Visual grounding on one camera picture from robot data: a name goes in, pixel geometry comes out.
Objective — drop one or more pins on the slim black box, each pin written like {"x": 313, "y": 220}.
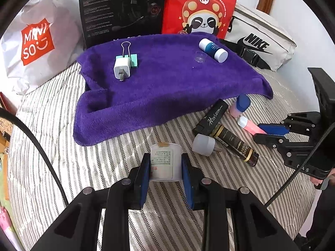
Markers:
{"x": 212, "y": 117}

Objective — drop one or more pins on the person's dark clothing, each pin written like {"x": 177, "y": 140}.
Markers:
{"x": 322, "y": 222}

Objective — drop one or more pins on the pink and blue eraser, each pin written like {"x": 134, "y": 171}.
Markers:
{"x": 240, "y": 106}

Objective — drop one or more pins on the translucent white cap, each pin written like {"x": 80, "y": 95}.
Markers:
{"x": 204, "y": 143}

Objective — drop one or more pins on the purple towel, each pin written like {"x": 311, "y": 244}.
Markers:
{"x": 162, "y": 83}

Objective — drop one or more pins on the red panda paper bag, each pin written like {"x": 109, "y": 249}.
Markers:
{"x": 201, "y": 7}

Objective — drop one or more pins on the white plastic shopping bag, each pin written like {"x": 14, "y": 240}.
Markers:
{"x": 36, "y": 44}

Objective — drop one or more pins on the white waist bag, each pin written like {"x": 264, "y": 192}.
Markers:
{"x": 259, "y": 39}

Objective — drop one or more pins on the black headset box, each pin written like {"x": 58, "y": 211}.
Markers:
{"x": 120, "y": 10}

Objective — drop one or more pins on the clear plastic cup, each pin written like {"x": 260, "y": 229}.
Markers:
{"x": 200, "y": 57}

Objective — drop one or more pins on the white and blue balm stick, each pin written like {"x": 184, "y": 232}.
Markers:
{"x": 212, "y": 48}

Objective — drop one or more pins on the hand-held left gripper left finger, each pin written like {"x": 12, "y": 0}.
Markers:
{"x": 145, "y": 180}

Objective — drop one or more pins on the white charger plug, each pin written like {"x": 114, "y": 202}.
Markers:
{"x": 121, "y": 66}

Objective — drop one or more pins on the dark brown gold bottle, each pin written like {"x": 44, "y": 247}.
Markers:
{"x": 235, "y": 143}

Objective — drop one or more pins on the striped bed sheet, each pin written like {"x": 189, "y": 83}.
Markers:
{"x": 78, "y": 167}

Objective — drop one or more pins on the green binder clip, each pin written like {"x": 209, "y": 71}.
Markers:
{"x": 134, "y": 60}

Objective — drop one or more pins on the person's right hand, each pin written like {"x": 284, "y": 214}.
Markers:
{"x": 318, "y": 181}

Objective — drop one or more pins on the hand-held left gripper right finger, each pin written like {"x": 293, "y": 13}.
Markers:
{"x": 186, "y": 180}

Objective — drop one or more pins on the small white labelled bottle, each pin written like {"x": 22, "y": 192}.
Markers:
{"x": 163, "y": 162}

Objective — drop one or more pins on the pink tube pen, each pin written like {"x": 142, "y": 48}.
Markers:
{"x": 252, "y": 126}

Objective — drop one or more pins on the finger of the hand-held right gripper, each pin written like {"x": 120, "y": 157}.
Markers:
{"x": 273, "y": 129}
{"x": 269, "y": 140}

